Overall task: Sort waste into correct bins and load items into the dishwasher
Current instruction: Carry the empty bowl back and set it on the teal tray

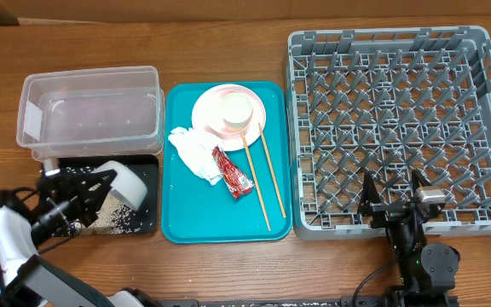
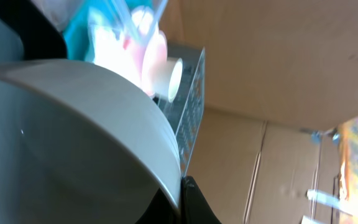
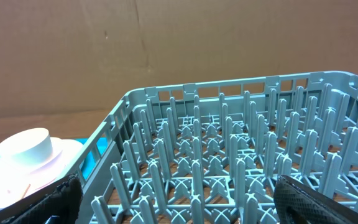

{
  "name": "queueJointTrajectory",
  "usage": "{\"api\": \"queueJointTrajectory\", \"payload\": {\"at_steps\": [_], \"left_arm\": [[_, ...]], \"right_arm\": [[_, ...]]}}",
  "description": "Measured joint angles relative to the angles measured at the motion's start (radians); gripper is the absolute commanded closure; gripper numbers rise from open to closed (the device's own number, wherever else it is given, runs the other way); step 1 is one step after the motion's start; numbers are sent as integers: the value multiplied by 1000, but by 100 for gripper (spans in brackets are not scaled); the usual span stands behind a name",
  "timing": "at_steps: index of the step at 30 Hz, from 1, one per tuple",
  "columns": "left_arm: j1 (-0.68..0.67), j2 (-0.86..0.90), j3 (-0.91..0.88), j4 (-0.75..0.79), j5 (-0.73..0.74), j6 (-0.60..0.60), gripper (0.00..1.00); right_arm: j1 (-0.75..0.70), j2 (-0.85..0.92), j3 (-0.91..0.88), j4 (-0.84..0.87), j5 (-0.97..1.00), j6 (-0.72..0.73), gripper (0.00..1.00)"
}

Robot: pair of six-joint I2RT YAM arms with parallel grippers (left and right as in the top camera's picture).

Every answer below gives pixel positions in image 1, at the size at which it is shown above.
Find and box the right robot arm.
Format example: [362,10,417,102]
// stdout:
[351,169,460,306]

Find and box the grey bowl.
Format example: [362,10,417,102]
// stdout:
[93,160,147,211]

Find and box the grey dishwasher rack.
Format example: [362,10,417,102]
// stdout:
[286,26,491,240]

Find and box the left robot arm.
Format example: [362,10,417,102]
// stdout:
[0,169,161,307]

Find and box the black plastic tray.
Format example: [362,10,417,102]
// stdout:
[55,154,159,237]

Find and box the teal serving tray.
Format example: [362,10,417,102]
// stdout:
[160,81,292,244]

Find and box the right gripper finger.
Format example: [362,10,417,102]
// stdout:
[411,169,431,190]
[360,171,381,205]

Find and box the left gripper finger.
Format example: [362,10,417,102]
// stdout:
[84,183,112,212]
[60,170,117,196]

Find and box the red snack wrapper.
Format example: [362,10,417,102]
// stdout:
[211,146,253,199]

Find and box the white rice pile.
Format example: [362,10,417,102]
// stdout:
[57,165,157,236]

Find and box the clear plastic bin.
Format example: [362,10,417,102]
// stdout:
[15,66,165,161]

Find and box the wooden chopstick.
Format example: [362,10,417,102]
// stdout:
[257,123,287,219]
[241,135,271,232]

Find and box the white cup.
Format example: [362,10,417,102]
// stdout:
[220,92,253,130]

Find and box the white napkin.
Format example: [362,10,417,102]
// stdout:
[168,127,222,186]

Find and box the pink plate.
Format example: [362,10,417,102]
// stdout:
[191,84,266,151]

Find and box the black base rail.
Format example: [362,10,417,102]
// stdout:
[159,295,390,307]

